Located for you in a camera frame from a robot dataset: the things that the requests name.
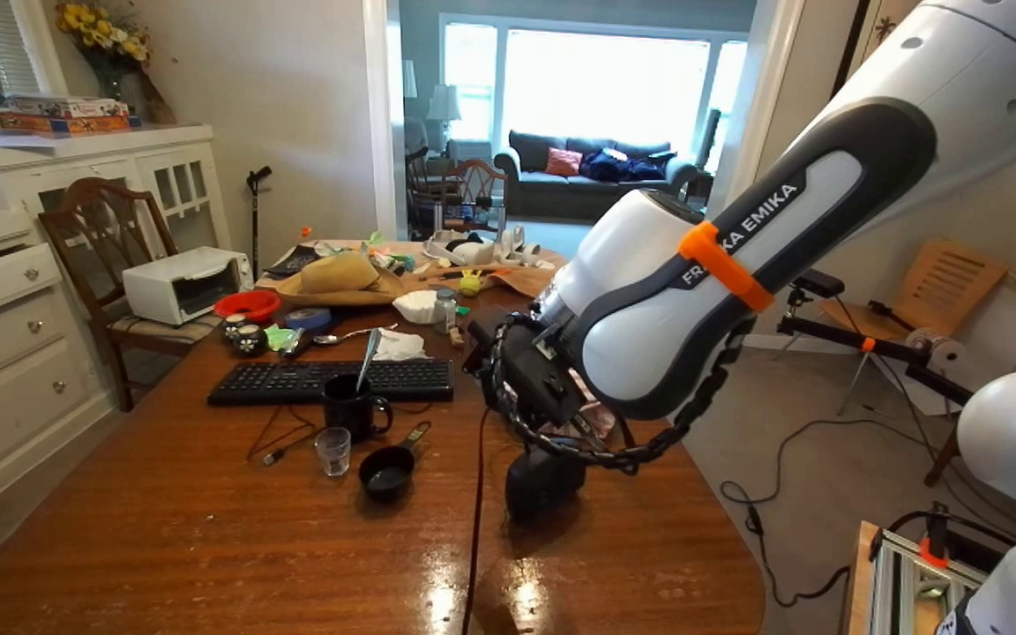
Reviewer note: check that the black camera tripod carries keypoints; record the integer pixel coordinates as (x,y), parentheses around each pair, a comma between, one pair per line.
(900,362)

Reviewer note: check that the dark sofa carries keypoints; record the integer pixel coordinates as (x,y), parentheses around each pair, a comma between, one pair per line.
(579,177)

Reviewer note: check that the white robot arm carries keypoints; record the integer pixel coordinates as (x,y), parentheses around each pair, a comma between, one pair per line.
(632,337)

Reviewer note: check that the red bowl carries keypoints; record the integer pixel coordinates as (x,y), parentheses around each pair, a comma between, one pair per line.
(252,304)

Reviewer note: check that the small black bowl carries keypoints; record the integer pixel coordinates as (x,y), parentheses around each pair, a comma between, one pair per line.
(385,475)

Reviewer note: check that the white sideboard cabinet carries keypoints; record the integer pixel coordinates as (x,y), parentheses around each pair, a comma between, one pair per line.
(51,378)

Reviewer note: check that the small clear glass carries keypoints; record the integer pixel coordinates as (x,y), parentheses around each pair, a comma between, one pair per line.
(332,448)

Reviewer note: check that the white crumpled tissue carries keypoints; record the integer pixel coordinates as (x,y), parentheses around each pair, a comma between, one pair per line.
(398,348)

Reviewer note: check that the wooden dining chair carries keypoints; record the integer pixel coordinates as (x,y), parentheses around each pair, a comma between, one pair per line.
(99,227)

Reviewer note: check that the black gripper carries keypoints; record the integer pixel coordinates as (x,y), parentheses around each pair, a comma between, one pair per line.
(532,391)

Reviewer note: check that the black computer keyboard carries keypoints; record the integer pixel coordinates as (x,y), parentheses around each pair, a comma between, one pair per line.
(315,381)

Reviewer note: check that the yellow flower bouquet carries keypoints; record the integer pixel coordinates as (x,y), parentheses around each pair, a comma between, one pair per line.
(99,36)

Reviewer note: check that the black coffee mug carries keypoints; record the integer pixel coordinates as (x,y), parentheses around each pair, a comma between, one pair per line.
(351,405)

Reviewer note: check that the wooden folding chair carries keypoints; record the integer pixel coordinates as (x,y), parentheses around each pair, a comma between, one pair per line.
(938,295)

